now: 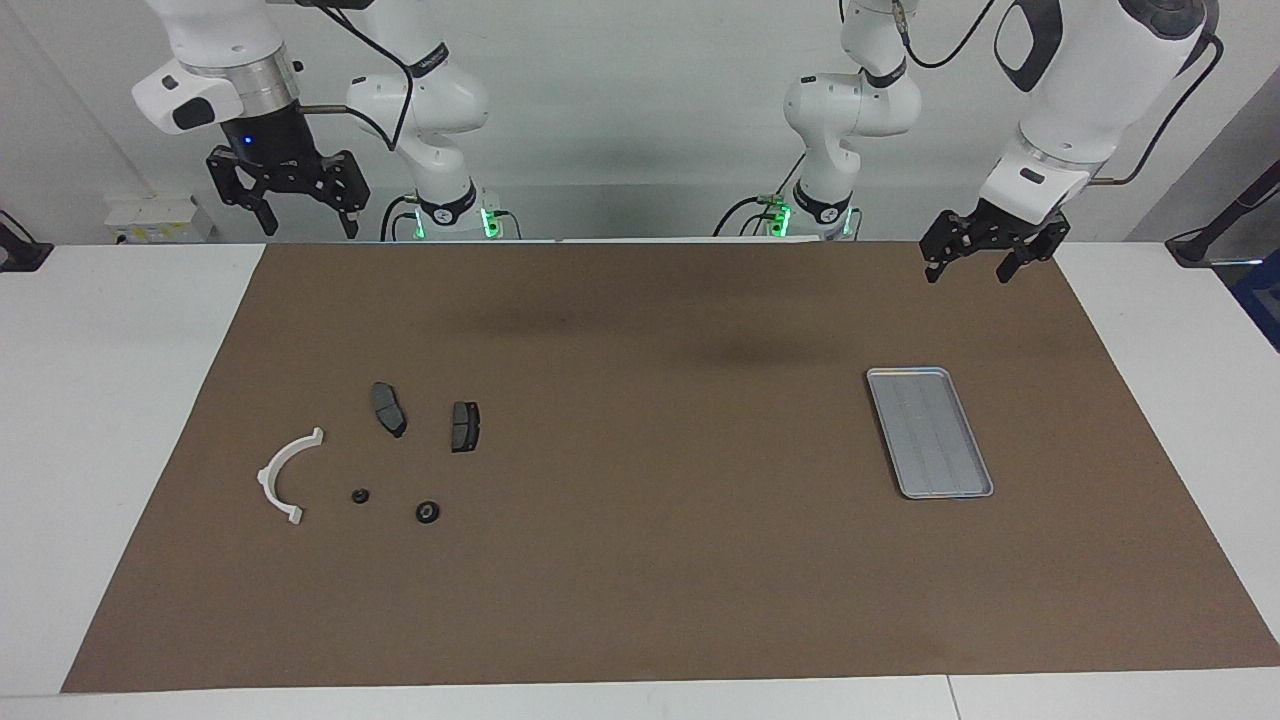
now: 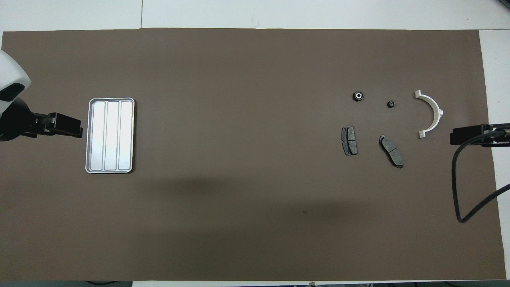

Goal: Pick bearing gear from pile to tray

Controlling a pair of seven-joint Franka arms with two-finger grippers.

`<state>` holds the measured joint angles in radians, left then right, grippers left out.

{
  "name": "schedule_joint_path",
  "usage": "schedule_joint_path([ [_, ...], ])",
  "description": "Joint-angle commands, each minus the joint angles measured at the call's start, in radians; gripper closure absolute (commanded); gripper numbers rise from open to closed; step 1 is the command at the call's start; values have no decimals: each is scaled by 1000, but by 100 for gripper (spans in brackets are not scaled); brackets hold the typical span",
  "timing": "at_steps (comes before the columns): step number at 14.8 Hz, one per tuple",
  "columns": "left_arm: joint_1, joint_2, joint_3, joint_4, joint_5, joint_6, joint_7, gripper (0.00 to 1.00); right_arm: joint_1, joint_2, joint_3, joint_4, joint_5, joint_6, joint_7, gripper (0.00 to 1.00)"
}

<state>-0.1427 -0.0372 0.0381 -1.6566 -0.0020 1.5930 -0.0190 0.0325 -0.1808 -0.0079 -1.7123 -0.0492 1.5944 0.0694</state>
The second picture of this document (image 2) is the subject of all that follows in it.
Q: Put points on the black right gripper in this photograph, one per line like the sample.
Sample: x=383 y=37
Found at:
x=496 y=137

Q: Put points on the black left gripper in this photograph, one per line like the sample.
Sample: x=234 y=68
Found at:
x=16 y=121

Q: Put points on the silver metal tray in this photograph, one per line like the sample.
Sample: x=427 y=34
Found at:
x=111 y=135

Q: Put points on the long dark brake pad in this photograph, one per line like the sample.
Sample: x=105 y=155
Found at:
x=391 y=151

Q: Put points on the short dark brake pad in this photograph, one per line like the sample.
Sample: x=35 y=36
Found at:
x=350 y=141

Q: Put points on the brown table mat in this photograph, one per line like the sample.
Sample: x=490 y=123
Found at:
x=239 y=159

